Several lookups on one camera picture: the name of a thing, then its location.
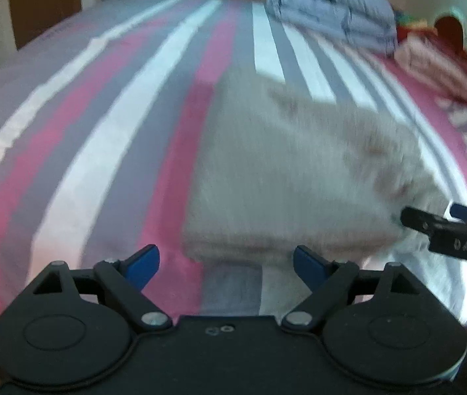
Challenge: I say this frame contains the grey sweatpants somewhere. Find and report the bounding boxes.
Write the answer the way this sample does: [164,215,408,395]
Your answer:
[182,68,448,265]

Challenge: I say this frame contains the folded pink blanket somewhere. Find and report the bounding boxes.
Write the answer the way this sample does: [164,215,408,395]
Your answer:
[393,33,467,102]

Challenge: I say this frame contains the colourful red blanket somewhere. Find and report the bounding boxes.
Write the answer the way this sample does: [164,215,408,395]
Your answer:
[393,8,437,44]

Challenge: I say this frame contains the folded light blue duvet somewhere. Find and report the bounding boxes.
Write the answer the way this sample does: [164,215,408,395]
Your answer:
[266,0,398,55]

